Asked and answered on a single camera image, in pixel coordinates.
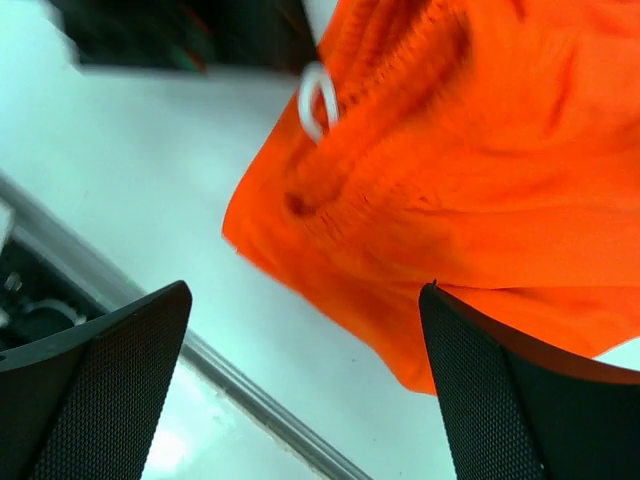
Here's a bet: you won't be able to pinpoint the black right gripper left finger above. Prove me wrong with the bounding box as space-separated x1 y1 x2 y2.
1 281 192 480

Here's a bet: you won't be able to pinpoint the orange shorts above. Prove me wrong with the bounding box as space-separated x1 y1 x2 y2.
222 1 639 394

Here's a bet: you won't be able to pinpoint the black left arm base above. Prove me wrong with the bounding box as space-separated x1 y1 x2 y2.
52 0 318 75

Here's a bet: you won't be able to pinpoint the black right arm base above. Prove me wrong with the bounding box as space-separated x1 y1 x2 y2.
1 202 106 351

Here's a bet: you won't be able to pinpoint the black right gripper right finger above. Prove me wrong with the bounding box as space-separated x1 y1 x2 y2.
419 283 639 480

